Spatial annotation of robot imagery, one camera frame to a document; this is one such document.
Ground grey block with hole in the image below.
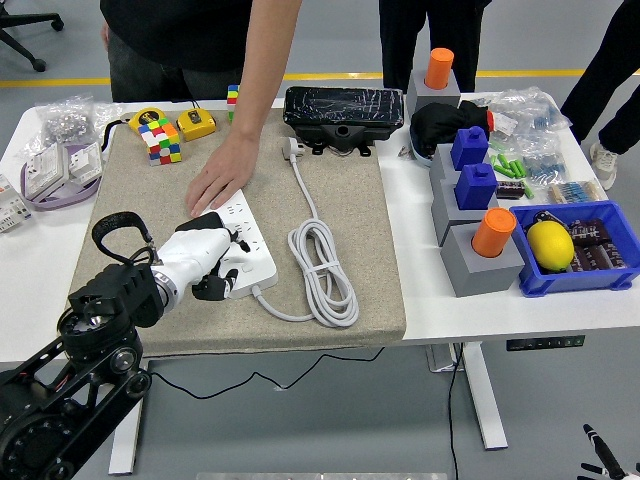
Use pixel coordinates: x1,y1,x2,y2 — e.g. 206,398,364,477
428,143,464,187
405,69,462,119
439,223,526,299
430,177,501,247

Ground black cloth bundle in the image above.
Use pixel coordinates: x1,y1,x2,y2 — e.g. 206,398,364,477
409,99,494,159

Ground blue plastic bin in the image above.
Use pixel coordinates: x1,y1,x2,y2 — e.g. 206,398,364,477
508,200,640,299

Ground thin black adapter cord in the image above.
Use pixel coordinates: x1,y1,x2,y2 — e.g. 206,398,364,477
147,347,387,401

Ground black office chair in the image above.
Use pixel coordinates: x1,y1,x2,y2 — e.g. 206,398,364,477
0,0,65,73

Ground clear bag of resistors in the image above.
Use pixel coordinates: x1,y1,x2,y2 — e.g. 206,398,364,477
547,178,609,205
487,87,571,136
517,132,569,184

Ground white label card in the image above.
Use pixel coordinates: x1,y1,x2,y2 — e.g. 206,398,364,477
492,110,519,136

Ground round yellow tape measure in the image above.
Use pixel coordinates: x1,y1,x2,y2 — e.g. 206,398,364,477
101,106,169,152

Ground white circuit breaker modules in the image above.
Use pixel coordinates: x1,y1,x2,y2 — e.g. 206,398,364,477
0,172,34,234

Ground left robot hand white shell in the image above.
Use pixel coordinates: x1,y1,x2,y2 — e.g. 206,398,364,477
151,225,251,302

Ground white socket box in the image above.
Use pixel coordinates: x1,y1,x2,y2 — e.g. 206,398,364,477
67,142,104,181
23,143,70,199

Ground orange cylinder peg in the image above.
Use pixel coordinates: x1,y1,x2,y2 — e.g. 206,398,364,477
424,47,455,91
471,207,517,260

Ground square yellow tape measure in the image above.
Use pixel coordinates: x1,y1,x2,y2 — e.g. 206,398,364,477
176,98,218,143

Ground yellow lemon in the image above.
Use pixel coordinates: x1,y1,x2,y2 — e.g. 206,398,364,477
526,220,575,274

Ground dark brown capacitor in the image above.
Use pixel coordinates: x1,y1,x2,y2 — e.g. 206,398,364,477
597,242,629,270
569,218,612,244
572,244,604,274
495,180,526,200

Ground white power strip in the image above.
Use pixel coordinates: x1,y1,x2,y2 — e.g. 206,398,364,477
199,187,279,300

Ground person's left hand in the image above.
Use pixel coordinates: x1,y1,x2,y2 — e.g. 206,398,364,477
184,132,261,217

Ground black plug adapter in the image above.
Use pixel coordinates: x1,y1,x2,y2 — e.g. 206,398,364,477
174,211,224,234

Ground small black object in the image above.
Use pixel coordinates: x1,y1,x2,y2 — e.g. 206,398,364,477
532,209,564,230

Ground black table control panel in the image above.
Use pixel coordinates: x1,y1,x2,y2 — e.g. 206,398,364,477
505,334,586,352

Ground person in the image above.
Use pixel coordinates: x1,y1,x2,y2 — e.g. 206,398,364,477
378,0,494,94
99,0,304,104
559,0,640,191

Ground purple tray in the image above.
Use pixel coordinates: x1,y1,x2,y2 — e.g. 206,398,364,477
19,142,104,210

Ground colourful puzzle cube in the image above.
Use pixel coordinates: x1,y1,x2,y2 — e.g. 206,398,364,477
137,117,183,167
226,83,242,124

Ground grey under-table control box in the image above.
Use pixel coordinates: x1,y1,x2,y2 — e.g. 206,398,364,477
427,344,464,374

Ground white round dish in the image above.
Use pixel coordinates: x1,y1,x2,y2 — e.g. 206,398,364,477
408,130,437,169

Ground white power strip cord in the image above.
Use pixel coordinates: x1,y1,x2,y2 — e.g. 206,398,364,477
252,137,361,330

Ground grey-brown mat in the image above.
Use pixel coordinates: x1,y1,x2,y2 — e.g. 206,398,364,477
67,107,409,359

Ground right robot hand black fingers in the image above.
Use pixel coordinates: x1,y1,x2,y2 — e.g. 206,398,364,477
579,423,640,480

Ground black plastic device housing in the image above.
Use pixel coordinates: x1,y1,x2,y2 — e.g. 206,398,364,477
282,85,405,157

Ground black table power cable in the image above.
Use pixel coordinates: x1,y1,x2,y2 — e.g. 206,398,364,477
446,344,464,480

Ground white table leg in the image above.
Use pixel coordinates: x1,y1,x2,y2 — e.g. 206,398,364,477
108,404,146,476
459,342,510,450

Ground blue block peg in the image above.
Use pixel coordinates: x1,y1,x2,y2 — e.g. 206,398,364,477
450,125,490,172
454,163,499,211

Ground clear bag of screws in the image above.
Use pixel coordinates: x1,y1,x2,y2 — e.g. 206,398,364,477
33,94,124,151

